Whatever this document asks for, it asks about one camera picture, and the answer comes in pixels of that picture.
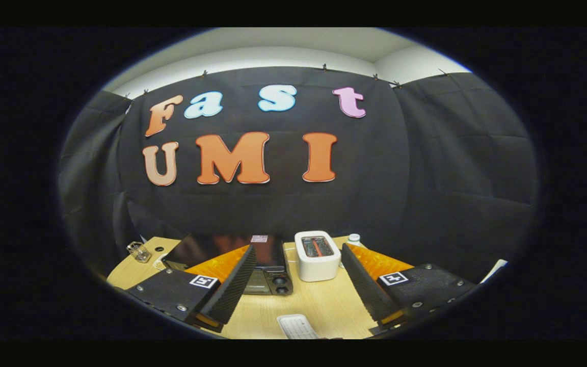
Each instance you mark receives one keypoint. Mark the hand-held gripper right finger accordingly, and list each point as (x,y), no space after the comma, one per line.
(364,288)

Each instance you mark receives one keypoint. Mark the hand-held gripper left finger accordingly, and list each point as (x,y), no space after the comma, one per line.
(232,290)

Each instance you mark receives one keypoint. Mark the black toaster oven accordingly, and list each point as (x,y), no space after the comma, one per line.
(270,278)

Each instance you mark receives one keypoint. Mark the white pop-up toaster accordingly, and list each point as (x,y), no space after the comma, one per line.
(317,267)

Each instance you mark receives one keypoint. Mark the small white plastic bottle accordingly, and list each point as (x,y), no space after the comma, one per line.
(354,238)

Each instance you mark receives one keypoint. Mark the white ribbed tray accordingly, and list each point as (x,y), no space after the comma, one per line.
(297,327)

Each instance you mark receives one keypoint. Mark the clear glass utensil holder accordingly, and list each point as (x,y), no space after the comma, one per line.
(139,252)

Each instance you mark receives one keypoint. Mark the white flat board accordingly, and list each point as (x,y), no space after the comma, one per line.
(495,270)

